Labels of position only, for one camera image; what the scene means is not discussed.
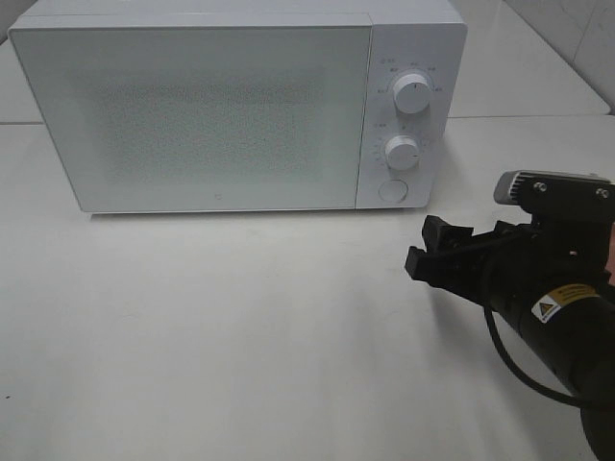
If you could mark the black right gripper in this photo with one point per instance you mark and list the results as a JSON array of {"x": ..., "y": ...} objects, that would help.
[{"x": 552, "y": 266}]

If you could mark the round white door-release button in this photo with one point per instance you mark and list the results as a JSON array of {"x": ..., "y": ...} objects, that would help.
[{"x": 393, "y": 191}]

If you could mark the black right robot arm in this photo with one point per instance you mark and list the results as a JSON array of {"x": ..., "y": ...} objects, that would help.
[{"x": 566, "y": 359}]

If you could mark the white microwave oven body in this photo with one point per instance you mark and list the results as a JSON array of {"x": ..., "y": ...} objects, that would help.
[{"x": 426, "y": 37}]

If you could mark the lower white dial knob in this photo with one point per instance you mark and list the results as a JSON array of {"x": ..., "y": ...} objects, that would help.
[{"x": 401, "y": 152}]

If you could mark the white microwave door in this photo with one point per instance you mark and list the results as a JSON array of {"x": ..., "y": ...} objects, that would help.
[{"x": 173, "y": 120}]

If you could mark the white dial knob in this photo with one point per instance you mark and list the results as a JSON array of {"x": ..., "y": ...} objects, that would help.
[
  {"x": 412, "y": 93},
  {"x": 401, "y": 152}
]

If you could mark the upper white dial knob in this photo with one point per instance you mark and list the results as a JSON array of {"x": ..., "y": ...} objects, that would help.
[{"x": 412, "y": 93}]

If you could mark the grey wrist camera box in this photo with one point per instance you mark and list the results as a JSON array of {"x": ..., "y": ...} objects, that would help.
[{"x": 508, "y": 187}]

